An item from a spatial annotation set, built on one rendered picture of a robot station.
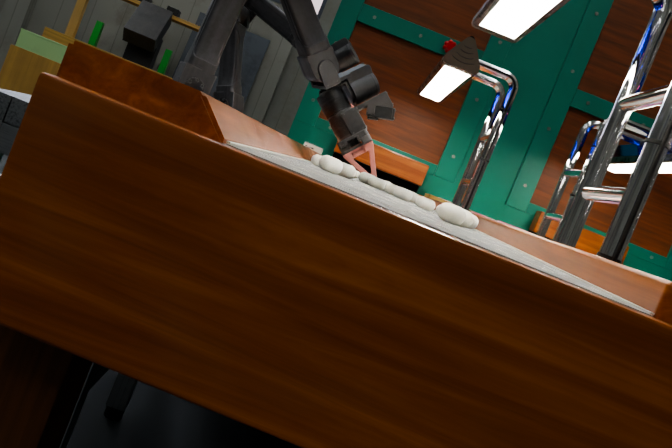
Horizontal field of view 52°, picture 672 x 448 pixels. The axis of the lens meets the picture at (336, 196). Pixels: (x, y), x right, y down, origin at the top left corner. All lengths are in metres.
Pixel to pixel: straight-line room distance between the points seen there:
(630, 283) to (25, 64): 7.16
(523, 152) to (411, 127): 0.37
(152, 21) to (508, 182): 6.30
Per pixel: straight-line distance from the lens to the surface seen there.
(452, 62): 1.51
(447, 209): 0.78
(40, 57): 7.47
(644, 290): 0.52
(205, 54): 1.34
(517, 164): 2.33
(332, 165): 0.95
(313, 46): 1.39
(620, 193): 0.81
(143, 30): 8.05
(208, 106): 0.47
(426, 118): 2.29
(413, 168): 2.21
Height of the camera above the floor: 0.75
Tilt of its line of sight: 2 degrees down
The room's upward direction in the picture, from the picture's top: 22 degrees clockwise
